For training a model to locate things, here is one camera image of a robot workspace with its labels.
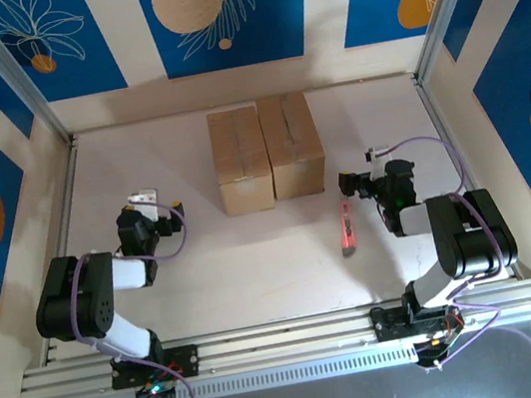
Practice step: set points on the cardboard box with neat tape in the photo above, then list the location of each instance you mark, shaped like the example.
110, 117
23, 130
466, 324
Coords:
242, 162

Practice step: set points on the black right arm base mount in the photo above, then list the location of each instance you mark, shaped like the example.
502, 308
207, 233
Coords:
391, 323

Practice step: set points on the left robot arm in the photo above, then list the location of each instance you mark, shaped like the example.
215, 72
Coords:
79, 299

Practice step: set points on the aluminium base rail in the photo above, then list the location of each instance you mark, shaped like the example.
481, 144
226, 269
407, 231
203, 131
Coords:
288, 342

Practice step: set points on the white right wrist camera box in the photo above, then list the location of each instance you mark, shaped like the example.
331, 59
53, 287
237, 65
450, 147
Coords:
379, 153

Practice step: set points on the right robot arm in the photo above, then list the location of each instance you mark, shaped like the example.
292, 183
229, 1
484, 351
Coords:
473, 237

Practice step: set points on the aluminium frame post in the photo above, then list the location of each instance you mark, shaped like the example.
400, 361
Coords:
26, 90
442, 4

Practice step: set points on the aluminium side rail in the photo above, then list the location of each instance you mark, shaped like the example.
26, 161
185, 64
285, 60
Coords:
455, 154
66, 215

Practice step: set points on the cardboard box with ragged tape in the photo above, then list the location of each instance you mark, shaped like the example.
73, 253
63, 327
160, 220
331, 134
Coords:
296, 154

